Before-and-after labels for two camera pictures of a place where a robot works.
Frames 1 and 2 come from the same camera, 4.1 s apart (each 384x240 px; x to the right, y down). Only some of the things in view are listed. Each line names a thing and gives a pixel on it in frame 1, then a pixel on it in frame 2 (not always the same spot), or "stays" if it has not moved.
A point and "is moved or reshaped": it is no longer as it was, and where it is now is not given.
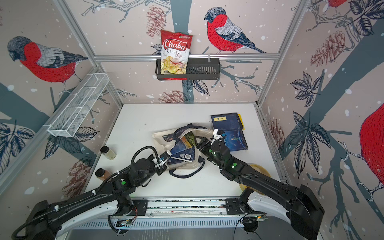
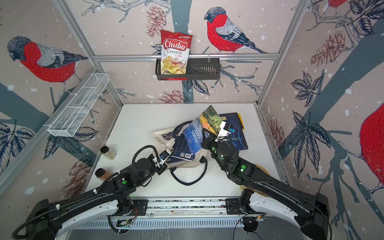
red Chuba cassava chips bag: x=175 y=51 stays
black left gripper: x=162 y=170 stays
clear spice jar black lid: x=108 y=152 stays
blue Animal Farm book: x=185 y=142 to x=209 y=119
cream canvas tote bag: x=163 y=140 is moved or reshaped
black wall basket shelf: x=197 y=69 stays
